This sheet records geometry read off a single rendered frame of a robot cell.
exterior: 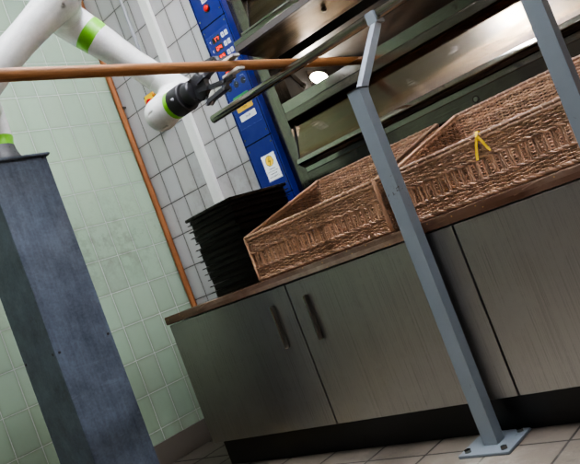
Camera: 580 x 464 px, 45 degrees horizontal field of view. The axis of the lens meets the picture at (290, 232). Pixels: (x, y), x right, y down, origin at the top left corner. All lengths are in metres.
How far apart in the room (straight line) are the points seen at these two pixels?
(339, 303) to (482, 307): 0.44
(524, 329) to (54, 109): 2.22
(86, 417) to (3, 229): 0.60
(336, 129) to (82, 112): 1.25
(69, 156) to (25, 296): 1.10
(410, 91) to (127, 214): 1.44
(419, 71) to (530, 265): 0.92
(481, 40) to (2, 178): 1.50
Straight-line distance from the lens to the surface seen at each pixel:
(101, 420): 2.22
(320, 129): 2.63
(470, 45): 2.32
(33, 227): 2.24
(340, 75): 2.56
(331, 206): 2.02
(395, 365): 1.99
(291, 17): 2.53
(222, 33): 2.88
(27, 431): 2.82
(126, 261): 3.15
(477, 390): 1.83
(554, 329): 1.75
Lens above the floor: 0.60
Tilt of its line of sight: 2 degrees up
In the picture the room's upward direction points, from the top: 21 degrees counter-clockwise
